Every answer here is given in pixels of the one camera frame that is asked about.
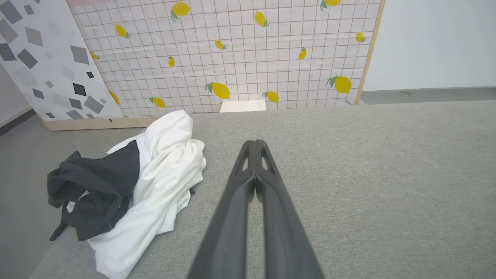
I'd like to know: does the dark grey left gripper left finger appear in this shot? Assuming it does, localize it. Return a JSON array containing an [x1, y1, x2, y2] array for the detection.
[[187, 140, 257, 279]]

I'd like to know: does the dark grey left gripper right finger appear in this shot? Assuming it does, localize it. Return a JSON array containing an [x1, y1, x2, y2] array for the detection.
[[255, 140, 325, 279]]

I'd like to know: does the white and black garment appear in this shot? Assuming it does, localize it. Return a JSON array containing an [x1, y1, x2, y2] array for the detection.
[[47, 110, 207, 279]]

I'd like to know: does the grey fabric sofa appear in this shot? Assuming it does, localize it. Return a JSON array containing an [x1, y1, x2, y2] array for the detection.
[[29, 100, 496, 279]]

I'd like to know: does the white box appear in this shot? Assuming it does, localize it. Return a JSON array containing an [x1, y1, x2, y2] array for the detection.
[[220, 100, 266, 113]]

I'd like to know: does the lemon print grid backdrop sheet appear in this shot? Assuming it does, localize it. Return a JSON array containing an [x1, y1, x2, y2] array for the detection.
[[66, 0, 382, 119]]

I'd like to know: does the grey terrazzo pattern backdrop panel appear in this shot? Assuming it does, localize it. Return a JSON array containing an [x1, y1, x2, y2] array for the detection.
[[0, 0, 159, 131]]

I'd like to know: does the wooden backdrop frame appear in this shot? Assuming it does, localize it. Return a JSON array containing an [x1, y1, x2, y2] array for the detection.
[[355, 0, 387, 106]]

